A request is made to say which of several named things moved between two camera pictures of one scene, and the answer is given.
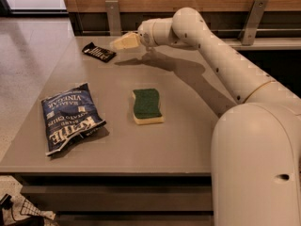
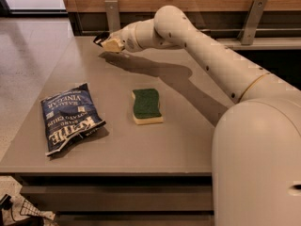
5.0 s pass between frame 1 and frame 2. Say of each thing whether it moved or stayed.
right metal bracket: stayed
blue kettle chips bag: stayed
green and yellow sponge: stayed
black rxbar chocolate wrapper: moved
